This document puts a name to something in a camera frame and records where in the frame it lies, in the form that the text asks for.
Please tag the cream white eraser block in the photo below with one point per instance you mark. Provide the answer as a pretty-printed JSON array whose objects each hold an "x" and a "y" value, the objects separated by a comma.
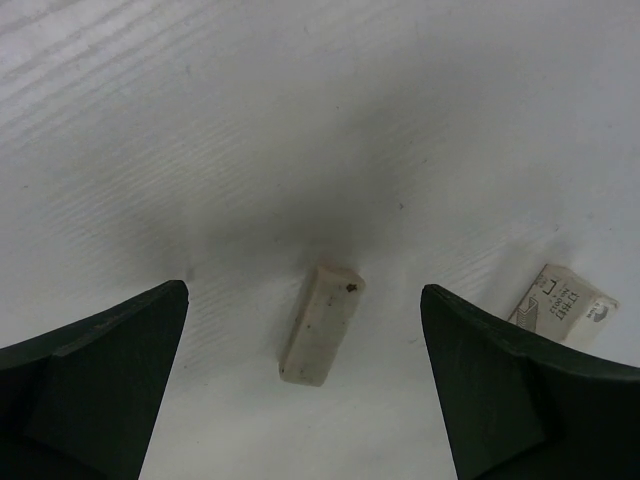
[{"x": 563, "y": 307}]

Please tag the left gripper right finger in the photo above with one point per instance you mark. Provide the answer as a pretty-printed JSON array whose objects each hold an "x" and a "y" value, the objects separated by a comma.
[{"x": 518, "y": 406}]

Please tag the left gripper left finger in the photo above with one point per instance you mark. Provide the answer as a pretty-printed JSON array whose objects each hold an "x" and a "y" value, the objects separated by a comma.
[{"x": 81, "y": 401}]

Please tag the tan L-shaped eraser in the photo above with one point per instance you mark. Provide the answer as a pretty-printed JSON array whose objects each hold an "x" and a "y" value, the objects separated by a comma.
[{"x": 328, "y": 303}]

